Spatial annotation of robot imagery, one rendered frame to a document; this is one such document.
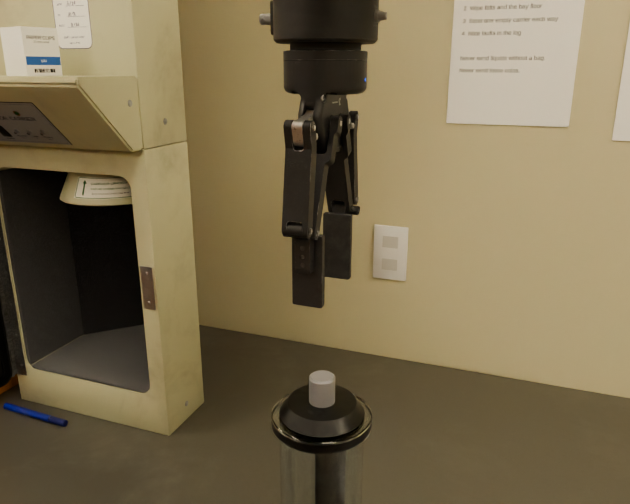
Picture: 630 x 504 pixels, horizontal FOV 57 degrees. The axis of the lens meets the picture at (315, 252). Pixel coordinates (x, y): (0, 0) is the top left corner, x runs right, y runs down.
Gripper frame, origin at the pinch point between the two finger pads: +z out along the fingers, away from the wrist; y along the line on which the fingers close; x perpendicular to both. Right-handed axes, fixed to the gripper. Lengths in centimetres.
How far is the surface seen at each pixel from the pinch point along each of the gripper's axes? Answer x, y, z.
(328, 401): 1.1, 1.1, 14.7
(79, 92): -33.7, -6.1, -15.7
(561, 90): 21, -60, -15
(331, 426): 2.3, 3.5, 15.9
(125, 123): -33.2, -13.3, -11.5
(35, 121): -45.3, -10.0, -11.6
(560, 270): 25, -60, 17
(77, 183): -48, -19, -1
